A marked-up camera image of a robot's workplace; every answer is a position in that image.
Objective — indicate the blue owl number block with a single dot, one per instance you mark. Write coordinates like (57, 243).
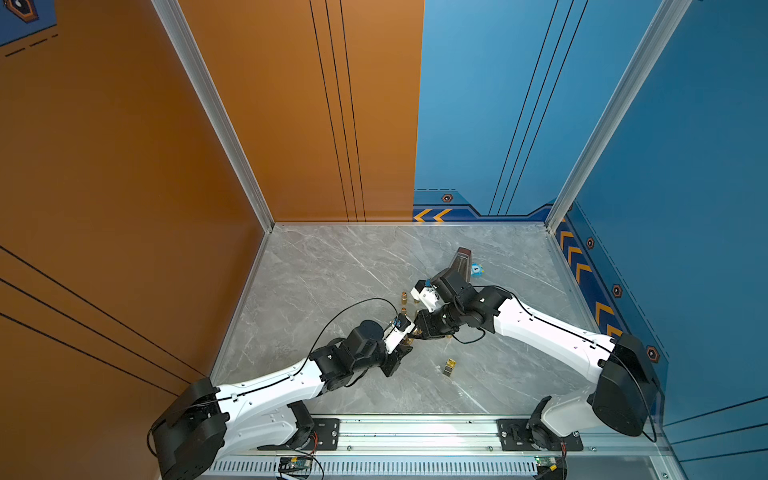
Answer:
(477, 270)

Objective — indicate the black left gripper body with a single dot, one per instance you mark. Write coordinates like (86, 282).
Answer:
(391, 361)

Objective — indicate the black gold square lipstick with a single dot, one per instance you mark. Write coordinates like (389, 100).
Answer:
(449, 367)

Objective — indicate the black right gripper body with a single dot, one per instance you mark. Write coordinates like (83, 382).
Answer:
(439, 321)

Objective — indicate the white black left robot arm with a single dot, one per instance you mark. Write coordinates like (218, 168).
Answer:
(207, 422)

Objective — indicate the dark red wooden metronome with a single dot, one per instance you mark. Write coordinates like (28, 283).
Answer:
(462, 262)

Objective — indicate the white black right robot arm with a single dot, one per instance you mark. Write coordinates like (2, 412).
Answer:
(622, 383)

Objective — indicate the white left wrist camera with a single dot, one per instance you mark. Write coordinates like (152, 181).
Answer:
(397, 331)

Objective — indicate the aluminium corner post right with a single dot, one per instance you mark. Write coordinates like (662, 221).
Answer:
(656, 37)

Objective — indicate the green circuit board left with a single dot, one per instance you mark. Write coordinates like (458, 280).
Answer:
(295, 467)

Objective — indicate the aluminium corner post left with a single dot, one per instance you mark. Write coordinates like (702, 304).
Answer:
(181, 36)

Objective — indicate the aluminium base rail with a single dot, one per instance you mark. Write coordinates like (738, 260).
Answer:
(470, 434)

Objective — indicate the aluminium corner post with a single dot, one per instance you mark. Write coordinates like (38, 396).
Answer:
(181, 36)
(656, 37)

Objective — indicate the green circuit board right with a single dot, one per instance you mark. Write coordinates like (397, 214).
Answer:
(551, 468)

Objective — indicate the green circuit board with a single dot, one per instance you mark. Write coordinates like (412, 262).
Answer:
(295, 467)
(551, 468)

